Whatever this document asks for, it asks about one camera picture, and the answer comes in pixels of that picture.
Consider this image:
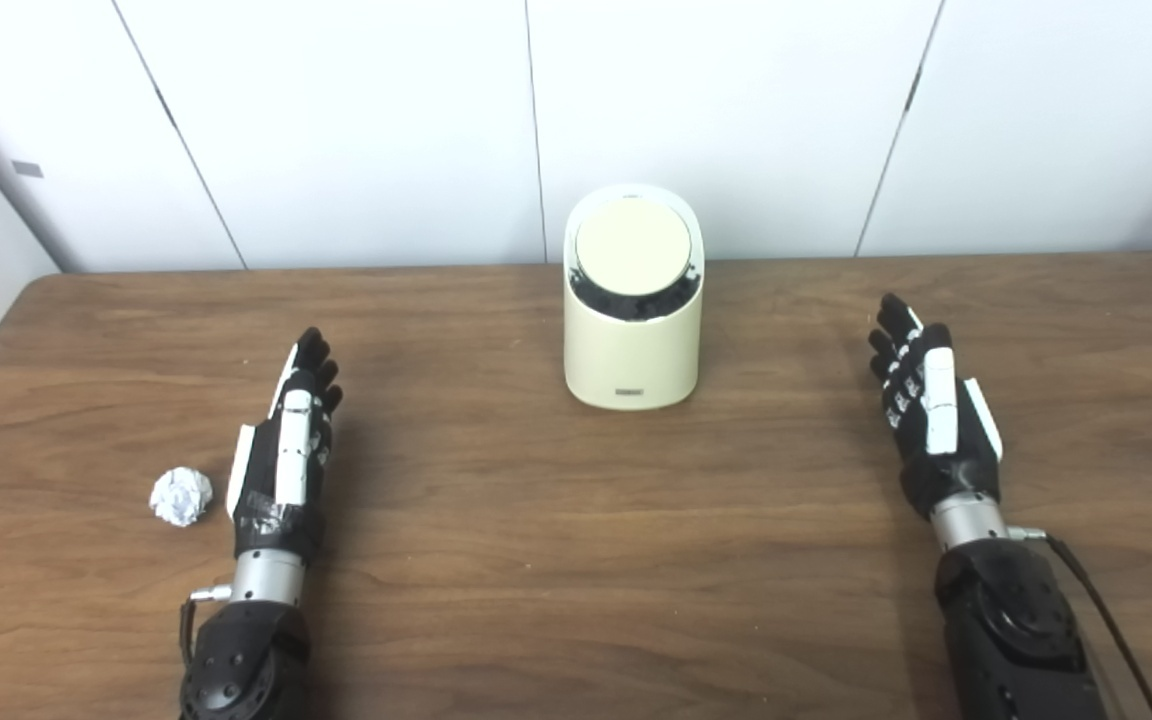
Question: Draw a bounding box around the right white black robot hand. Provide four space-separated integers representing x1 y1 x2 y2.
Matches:
868 293 1005 521

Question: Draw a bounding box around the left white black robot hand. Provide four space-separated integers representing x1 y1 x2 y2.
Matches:
226 327 344 561

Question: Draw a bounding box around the white paper ball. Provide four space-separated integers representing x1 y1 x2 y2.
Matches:
149 467 214 528

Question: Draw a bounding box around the cream-colored bin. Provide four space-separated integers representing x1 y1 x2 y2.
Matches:
563 184 705 411

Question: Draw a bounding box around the cream round bin lid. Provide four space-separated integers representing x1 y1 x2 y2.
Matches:
574 197 694 297

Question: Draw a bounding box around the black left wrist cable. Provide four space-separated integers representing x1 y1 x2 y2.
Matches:
181 586 233 666

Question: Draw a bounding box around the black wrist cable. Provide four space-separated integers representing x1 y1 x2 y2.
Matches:
181 586 233 666
1006 527 1152 720

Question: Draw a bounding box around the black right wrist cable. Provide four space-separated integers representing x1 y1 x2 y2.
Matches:
1006 527 1152 720

